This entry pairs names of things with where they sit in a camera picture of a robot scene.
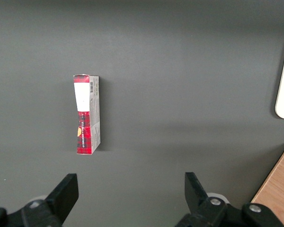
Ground oak wooden drawer cabinet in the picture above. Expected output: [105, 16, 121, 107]
[250, 142, 284, 227]

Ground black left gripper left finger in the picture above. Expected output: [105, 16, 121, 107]
[0, 173, 80, 227]

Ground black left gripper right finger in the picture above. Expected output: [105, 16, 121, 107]
[174, 172, 284, 227]

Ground red plaid cardboard box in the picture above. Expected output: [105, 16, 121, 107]
[73, 74, 101, 156]

